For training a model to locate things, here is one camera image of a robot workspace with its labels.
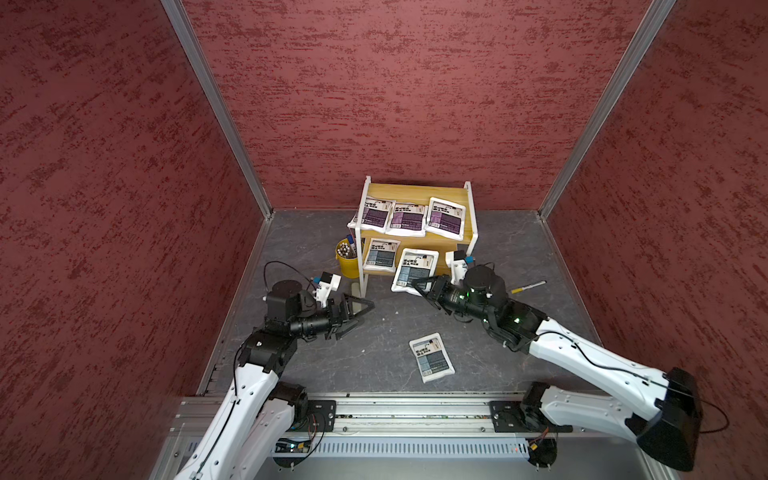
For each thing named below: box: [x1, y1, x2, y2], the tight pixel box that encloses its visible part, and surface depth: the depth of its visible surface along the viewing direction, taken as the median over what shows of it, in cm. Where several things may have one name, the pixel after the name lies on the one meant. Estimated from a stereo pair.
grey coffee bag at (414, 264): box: [390, 248, 440, 297], surface depth 74 cm
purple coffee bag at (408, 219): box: [385, 202, 428, 238], surface depth 73 cm
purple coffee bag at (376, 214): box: [347, 197, 396, 233], surface depth 74 cm
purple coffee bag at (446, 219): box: [424, 196, 466, 241], surface depth 74 cm
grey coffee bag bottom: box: [409, 332, 455, 384], surface depth 85 cm
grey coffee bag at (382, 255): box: [363, 238, 401, 272], surface depth 88 cm
